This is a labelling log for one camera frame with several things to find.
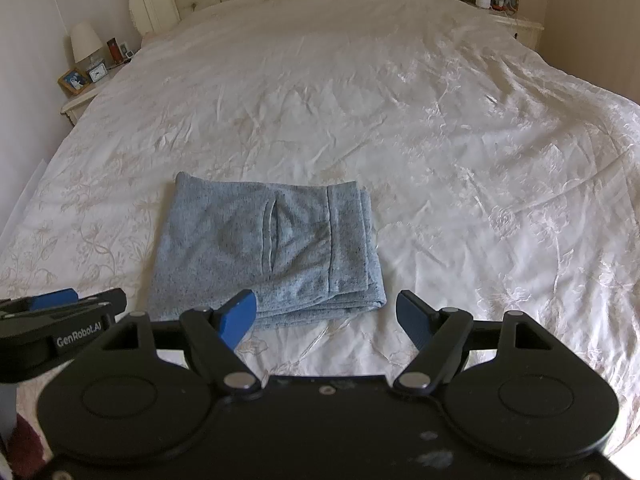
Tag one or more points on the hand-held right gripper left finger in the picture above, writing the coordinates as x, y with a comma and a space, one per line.
237, 320

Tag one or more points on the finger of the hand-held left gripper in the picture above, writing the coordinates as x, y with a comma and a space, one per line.
52, 300

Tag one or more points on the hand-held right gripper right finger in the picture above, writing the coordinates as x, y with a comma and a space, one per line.
414, 320

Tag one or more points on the grey-blue knit pants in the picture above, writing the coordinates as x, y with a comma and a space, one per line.
240, 240

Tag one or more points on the dark red cloth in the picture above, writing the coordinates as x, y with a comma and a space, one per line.
27, 447

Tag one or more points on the white embroidered bedspread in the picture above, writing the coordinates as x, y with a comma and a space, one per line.
400, 135

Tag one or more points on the cream nightstand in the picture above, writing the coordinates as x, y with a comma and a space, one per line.
522, 27
82, 102

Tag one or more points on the small white alarm clock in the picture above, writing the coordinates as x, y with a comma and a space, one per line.
98, 73

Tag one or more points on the white shade table lamp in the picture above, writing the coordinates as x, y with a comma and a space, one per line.
84, 40

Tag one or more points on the wooden picture frame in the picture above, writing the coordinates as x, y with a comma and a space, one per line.
75, 81

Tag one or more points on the dark red photo frame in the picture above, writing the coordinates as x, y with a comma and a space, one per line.
113, 50

